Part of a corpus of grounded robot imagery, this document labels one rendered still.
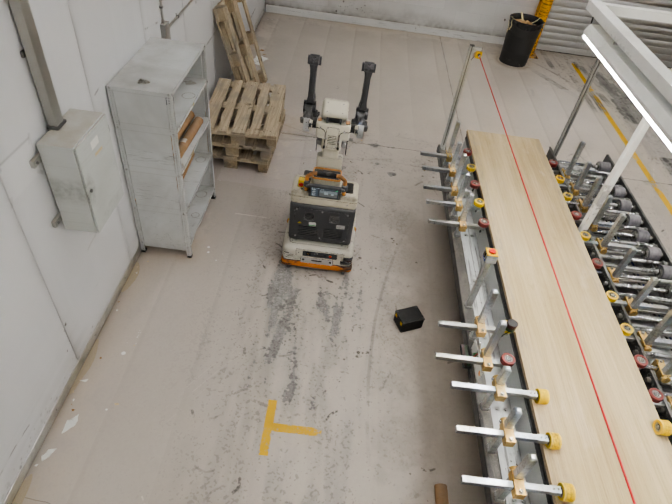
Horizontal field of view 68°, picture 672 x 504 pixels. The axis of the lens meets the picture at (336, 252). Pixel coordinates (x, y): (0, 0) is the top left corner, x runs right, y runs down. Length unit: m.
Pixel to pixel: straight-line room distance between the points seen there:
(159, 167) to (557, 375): 3.08
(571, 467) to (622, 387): 0.67
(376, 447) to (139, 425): 1.58
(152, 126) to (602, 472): 3.46
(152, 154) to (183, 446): 2.07
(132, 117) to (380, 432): 2.79
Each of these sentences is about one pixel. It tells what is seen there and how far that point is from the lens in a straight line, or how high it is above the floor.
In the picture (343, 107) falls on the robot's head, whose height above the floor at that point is 1.35.
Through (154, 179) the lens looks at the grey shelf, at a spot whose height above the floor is 0.82.
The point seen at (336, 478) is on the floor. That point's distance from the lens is 3.51.
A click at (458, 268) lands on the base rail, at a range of 3.82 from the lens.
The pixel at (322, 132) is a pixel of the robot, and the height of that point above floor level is 1.16.
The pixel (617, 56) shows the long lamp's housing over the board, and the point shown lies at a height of 2.38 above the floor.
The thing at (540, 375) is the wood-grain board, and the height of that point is 0.90.
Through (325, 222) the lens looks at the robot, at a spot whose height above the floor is 0.53.
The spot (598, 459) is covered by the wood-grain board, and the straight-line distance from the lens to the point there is 3.02.
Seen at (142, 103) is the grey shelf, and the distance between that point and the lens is 3.84.
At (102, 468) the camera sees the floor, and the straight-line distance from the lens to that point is 3.66.
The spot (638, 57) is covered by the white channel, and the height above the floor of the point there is 2.44.
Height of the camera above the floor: 3.23
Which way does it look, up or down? 43 degrees down
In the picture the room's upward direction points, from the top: 9 degrees clockwise
